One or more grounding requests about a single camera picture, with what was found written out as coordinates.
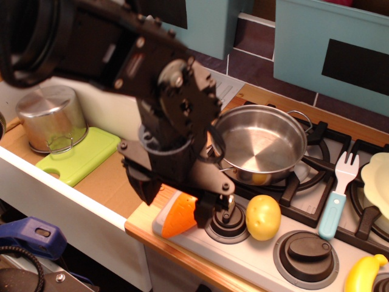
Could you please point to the yellow toy banana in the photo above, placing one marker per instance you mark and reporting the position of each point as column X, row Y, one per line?
column 362, row 275

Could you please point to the teal cabinet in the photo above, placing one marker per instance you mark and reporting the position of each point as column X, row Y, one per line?
column 334, row 50
column 207, row 27

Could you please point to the left black stove knob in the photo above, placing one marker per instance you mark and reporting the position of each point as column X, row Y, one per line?
column 229, row 226

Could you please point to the right black stove knob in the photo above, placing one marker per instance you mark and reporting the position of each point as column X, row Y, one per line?
column 381, row 283

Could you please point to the pale green plate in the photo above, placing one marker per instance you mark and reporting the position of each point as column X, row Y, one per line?
column 375, row 178

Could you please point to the blue clamp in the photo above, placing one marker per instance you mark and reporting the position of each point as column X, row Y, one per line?
column 38, row 237

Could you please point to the left black burner grate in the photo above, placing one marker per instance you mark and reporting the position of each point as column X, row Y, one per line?
column 303, row 194

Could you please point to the teal cabinet left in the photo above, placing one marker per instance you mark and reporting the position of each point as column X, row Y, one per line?
column 207, row 27

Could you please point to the green cutting board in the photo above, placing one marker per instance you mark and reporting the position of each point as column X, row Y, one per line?
column 74, row 165

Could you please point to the black stove knob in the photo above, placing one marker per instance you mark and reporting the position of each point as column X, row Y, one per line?
column 229, row 226
column 305, row 260
column 381, row 283

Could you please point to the right black burner grate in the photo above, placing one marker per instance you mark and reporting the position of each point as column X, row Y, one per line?
column 364, row 227

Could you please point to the upside-down steel pot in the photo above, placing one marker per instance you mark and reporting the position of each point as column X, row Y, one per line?
column 52, row 119

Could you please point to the yellow toy potato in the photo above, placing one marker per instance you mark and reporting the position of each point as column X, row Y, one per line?
column 263, row 217

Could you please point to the orange toy carrot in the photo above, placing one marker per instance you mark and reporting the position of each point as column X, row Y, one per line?
column 180, row 217

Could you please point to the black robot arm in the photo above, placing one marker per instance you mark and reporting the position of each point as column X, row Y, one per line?
column 112, row 47

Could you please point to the black burner grate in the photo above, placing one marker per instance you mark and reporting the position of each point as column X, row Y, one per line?
column 303, row 194
column 364, row 227

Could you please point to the teal cabinet right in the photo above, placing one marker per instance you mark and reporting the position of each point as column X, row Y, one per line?
column 334, row 50

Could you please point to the white blue toy fork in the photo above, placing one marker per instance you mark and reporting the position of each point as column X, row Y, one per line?
column 346, row 170

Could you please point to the middle black stove knob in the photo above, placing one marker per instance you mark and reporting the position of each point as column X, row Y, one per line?
column 305, row 260

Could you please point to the steel pan on stove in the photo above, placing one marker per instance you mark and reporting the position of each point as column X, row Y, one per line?
column 263, row 144

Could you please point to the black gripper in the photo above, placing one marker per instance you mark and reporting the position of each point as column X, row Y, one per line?
column 179, row 161

